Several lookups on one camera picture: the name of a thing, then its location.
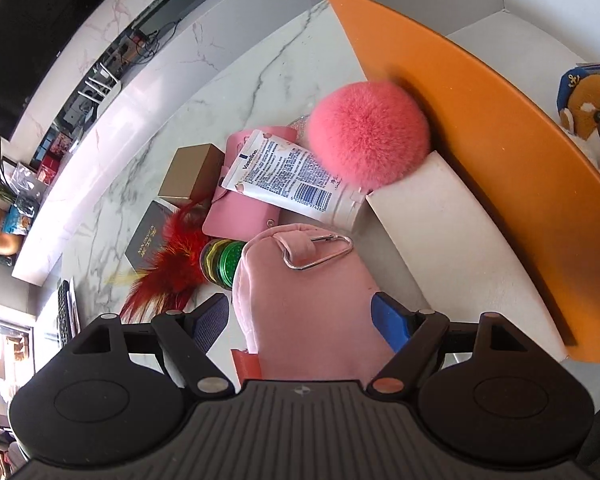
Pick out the red feather toy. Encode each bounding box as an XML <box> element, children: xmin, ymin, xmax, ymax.
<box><xmin>111</xmin><ymin>203</ymin><xmax>210</xmax><ymax>323</ymax></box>

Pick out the pink plush pouch with carabiner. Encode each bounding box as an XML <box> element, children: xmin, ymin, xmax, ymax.
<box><xmin>232</xmin><ymin>223</ymin><xmax>394</xmax><ymax>385</ymax></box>

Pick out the gold small box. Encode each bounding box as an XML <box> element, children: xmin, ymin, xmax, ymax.
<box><xmin>158</xmin><ymin>144</ymin><xmax>225</xmax><ymax>207</ymax></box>

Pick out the pink fur pompom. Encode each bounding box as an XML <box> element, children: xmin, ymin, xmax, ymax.
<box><xmin>306</xmin><ymin>81</ymin><xmax>430</xmax><ymax>190</ymax></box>

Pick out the red panda plush toy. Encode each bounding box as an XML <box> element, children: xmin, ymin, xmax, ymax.
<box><xmin>556</xmin><ymin>63</ymin><xmax>600</xmax><ymax>156</ymax></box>

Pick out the black gift box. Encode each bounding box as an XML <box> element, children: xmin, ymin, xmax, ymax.
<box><xmin>125</xmin><ymin>198</ymin><xmax>176</xmax><ymax>274</ymax></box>

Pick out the black keyboard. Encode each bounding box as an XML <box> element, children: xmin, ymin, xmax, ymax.
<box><xmin>57</xmin><ymin>280</ymin><xmax>72</xmax><ymax>346</ymax></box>

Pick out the pink card holder wallet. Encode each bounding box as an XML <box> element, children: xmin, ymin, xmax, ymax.
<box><xmin>201</xmin><ymin>129</ymin><xmax>279</xmax><ymax>242</ymax></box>

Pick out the white lotion tube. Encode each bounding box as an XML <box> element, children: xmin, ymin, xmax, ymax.
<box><xmin>221</xmin><ymin>129</ymin><xmax>367</xmax><ymax>231</ymax></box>

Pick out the red gift box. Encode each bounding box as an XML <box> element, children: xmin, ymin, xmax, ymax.
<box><xmin>36</xmin><ymin>154</ymin><xmax>60</xmax><ymax>185</ymax></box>

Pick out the pink round compact mirror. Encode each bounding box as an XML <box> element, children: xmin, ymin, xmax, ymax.
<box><xmin>289</xmin><ymin>114</ymin><xmax>310</xmax><ymax>148</ymax></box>

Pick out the white wifi router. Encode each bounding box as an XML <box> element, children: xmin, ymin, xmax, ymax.
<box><xmin>78</xmin><ymin>63</ymin><xmax>122</xmax><ymax>115</ymax></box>

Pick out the orange cardboard box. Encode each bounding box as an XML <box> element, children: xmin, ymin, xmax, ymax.
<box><xmin>328</xmin><ymin>0</ymin><xmax>600</xmax><ymax>363</ymax></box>

